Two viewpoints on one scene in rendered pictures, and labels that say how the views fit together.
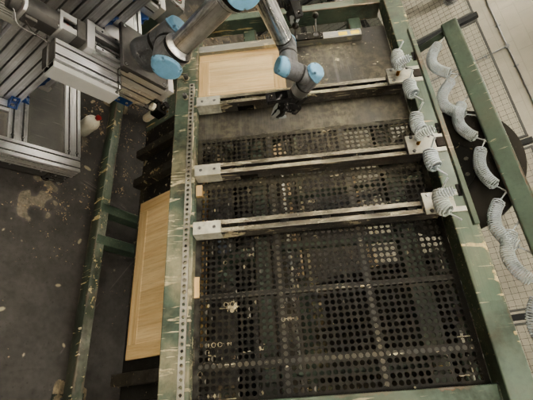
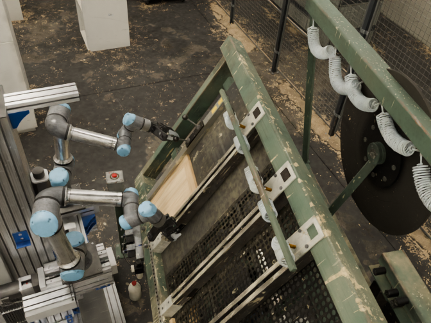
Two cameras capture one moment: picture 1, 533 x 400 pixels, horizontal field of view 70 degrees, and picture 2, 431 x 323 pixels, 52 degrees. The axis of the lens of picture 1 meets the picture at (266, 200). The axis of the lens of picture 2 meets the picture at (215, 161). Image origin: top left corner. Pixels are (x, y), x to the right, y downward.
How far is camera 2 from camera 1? 156 cm
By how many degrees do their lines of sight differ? 36
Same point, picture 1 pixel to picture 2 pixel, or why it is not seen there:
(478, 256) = (340, 289)
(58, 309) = not seen: outside the picture
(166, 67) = (69, 276)
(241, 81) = (173, 205)
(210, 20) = (54, 244)
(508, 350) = not seen: outside the picture
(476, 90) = (350, 56)
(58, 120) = (104, 308)
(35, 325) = not seen: outside the picture
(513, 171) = (411, 125)
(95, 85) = (55, 307)
